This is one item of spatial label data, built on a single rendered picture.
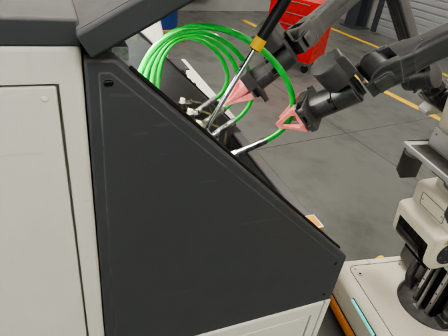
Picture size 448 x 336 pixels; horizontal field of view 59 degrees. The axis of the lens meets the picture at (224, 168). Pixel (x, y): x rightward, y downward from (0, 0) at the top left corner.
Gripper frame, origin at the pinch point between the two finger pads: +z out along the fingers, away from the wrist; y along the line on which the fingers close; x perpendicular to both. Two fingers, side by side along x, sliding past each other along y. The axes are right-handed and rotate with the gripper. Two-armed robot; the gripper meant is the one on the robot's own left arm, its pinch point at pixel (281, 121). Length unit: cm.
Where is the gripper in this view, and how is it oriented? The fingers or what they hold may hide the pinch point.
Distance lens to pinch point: 96.4
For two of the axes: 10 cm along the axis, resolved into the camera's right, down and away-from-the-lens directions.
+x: 6.0, 7.1, 3.7
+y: -3.6, 6.5, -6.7
